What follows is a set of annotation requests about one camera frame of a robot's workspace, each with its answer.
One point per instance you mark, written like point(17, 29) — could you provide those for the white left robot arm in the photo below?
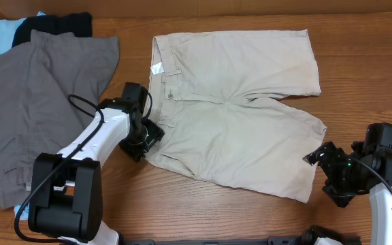
point(66, 201)

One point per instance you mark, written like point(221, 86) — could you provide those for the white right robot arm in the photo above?
point(375, 154)

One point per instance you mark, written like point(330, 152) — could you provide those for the beige cotton shorts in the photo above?
point(218, 98)

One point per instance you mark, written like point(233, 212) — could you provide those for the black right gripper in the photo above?
point(341, 197)

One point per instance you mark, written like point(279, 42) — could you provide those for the black folded garment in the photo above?
point(53, 25)

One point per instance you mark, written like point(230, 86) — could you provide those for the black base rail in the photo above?
point(277, 240)

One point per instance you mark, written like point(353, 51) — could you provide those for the grey folded shorts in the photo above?
point(36, 78)

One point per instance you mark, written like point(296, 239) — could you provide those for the light blue garment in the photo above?
point(33, 142)

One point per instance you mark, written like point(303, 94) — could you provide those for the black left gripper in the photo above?
point(135, 151)

